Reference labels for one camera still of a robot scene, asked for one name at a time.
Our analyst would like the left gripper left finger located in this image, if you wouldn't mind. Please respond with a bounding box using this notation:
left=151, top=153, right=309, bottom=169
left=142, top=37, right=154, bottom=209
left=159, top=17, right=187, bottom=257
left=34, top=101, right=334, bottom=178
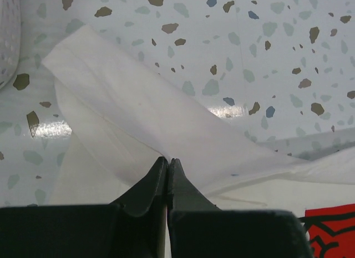
left=1, top=157, right=168, bottom=257

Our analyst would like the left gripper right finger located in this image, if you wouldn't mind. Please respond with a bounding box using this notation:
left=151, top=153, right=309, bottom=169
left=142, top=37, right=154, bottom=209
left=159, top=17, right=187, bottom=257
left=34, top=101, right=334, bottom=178
left=167, top=159, right=312, bottom=257

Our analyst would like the white t shirt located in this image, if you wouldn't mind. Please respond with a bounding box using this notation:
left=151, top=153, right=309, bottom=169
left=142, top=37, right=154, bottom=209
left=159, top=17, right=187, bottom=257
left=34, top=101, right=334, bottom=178
left=40, top=24, right=355, bottom=258

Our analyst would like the white plastic laundry basket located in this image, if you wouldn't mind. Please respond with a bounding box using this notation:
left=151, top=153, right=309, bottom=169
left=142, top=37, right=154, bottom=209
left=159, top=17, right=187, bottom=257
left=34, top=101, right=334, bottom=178
left=0, top=0, right=21, bottom=88

